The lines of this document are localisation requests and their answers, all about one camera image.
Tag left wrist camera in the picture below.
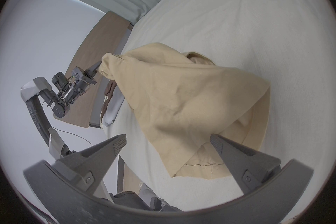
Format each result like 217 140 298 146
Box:
71 66 86 79

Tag brown garment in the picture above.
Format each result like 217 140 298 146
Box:
101 79 118 124

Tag white garment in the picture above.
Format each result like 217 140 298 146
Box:
101 92 126 127

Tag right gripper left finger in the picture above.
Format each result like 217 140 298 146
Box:
52 134 127 194

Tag bed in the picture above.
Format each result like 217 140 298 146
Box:
54 0 336 211

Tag beige shorts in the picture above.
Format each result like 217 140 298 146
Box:
101 43 271 181

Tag black cable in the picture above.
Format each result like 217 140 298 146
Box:
51 127 95 147

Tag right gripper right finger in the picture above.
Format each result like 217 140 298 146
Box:
210 134 282 196

